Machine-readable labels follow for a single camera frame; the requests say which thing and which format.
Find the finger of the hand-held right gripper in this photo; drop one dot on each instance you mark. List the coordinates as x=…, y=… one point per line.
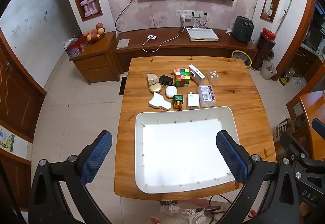
x=292, y=143
x=319, y=126

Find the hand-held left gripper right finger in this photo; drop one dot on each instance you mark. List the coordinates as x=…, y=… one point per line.
x=232, y=158

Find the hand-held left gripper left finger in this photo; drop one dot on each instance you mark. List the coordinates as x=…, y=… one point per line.
x=97, y=155

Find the white plastic tray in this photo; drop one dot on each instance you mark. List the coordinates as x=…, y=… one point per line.
x=177, y=150

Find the clear labelled plastic box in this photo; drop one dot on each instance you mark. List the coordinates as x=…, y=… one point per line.
x=207, y=95

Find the white charger plug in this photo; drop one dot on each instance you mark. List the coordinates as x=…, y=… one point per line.
x=193, y=102

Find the green jar with gold lid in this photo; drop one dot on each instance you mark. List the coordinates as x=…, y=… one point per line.
x=178, y=99

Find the silver compact camera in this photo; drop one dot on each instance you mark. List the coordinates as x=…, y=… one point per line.
x=196, y=74

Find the small beige box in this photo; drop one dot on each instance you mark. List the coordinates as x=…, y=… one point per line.
x=152, y=79

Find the cardboard box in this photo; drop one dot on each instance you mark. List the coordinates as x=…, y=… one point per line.
x=281, y=128

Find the wooden dining table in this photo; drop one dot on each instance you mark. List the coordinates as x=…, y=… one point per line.
x=311, y=107

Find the yellow oil bottle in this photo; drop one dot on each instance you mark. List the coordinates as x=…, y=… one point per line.
x=287, y=78

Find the white tasselled cloth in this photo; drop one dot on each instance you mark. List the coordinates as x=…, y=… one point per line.
x=188, y=213

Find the white waste bin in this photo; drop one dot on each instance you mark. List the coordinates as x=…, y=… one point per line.
x=268, y=71

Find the white flat scraping board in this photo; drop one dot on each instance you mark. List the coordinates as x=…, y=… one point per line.
x=158, y=103

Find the small clear plastic case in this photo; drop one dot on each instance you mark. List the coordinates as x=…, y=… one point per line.
x=212, y=77

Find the gold round compact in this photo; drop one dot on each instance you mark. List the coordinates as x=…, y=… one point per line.
x=155, y=88

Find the white earbuds case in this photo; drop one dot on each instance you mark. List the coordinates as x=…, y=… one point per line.
x=171, y=91

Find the wooden side cabinet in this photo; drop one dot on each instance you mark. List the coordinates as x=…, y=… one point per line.
x=96, y=64

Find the tall dark cylinder red lid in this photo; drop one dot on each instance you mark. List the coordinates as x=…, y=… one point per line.
x=262, y=51

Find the colourful puzzle cube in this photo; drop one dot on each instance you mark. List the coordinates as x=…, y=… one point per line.
x=182, y=78

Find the wooden door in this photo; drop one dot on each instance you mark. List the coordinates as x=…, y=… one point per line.
x=15, y=97

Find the black power adapter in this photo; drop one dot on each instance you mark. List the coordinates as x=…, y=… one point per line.
x=165, y=79

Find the red gift box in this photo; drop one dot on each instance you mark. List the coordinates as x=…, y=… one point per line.
x=75, y=47

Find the grey paper sheet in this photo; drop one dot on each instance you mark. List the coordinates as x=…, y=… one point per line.
x=123, y=43

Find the long grey sword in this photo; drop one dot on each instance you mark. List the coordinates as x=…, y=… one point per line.
x=285, y=14

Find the bowl of fruit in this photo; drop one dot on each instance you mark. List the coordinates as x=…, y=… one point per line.
x=94, y=34

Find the long wooden television cabinet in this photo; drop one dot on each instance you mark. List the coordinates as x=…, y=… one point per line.
x=177, y=50

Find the dark green air fryer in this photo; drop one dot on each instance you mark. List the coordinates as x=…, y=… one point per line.
x=243, y=29

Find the green bottle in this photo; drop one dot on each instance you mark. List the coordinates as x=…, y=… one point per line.
x=270, y=10

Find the white set-top box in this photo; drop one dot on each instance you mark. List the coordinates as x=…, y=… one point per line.
x=202, y=34

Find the white charging pad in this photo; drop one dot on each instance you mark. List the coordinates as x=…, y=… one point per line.
x=152, y=37

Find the pink dumbbell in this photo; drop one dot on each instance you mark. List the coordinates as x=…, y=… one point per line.
x=86, y=9
x=94, y=5

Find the children's wall poster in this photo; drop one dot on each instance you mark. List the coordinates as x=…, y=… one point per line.
x=6, y=141

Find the white wall socket strip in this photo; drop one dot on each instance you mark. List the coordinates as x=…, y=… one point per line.
x=189, y=13

